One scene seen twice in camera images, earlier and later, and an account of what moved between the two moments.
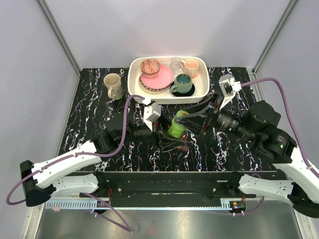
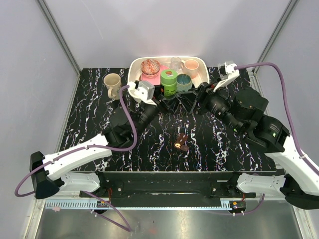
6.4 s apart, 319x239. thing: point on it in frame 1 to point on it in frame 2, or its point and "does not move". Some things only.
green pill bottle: (176, 130) to (169, 90)
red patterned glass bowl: (150, 67) does not move
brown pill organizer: (184, 137) does not move
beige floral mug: (112, 82) does not move
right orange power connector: (237, 204) does not move
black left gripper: (168, 144) to (171, 103)
